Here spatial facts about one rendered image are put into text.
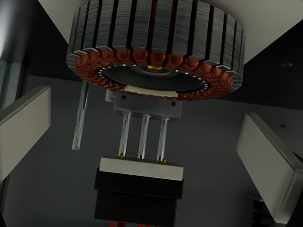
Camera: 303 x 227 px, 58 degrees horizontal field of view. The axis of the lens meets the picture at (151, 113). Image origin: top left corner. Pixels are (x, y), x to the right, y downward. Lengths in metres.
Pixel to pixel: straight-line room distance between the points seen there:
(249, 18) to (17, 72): 0.31
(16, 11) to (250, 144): 0.19
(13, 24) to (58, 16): 0.08
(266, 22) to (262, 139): 0.07
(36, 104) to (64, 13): 0.06
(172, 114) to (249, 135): 0.14
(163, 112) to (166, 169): 0.11
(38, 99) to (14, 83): 0.24
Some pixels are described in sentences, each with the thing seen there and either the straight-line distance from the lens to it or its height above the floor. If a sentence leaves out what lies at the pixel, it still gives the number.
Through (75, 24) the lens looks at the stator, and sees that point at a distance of 0.16.
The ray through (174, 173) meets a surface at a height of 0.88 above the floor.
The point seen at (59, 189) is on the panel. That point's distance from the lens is 0.45.
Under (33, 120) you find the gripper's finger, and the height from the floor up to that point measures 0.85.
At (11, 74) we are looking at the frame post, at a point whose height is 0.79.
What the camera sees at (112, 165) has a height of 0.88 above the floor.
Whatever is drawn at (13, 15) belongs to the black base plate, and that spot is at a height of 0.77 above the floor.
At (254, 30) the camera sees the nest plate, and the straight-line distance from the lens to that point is 0.19.
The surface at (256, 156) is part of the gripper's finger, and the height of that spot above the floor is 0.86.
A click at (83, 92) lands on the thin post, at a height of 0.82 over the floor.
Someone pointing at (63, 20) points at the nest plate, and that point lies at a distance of 0.20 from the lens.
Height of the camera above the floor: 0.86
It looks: 7 degrees down
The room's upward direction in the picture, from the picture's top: 173 degrees counter-clockwise
